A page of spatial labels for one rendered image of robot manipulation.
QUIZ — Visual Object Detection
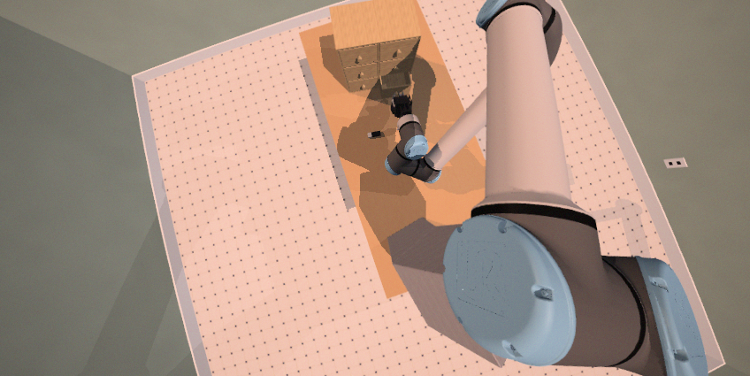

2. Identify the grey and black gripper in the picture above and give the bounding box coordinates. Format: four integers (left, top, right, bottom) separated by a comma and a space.
391, 92, 412, 120

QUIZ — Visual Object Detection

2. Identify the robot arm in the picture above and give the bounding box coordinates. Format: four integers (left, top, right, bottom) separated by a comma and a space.
385, 0, 708, 376

